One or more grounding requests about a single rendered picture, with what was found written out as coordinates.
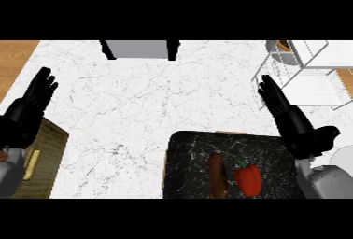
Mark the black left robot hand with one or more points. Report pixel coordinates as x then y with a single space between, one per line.
28 105

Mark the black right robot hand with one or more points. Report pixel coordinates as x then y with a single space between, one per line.
295 121

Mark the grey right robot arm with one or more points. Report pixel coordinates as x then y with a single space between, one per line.
321 180

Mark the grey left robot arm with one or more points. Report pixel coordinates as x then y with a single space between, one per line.
8 169

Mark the black marble tray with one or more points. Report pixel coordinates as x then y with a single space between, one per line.
230 165

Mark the red bell pepper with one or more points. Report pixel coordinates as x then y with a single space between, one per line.
249 179

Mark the orange item in shelf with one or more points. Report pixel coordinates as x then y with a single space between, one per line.
285 45

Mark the olive woven basket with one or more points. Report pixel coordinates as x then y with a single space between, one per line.
42 161

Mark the yellow stick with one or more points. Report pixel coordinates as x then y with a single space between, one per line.
32 165

